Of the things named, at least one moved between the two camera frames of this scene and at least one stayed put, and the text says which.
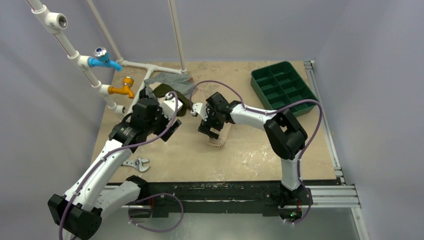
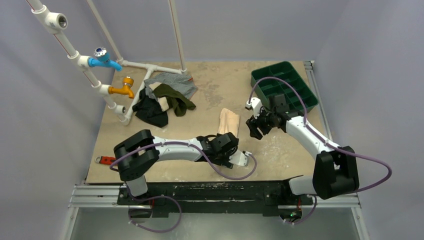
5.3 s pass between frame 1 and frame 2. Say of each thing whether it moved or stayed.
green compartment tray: stayed
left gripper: moved
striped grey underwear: stayed
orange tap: stayed
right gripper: moved
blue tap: stayed
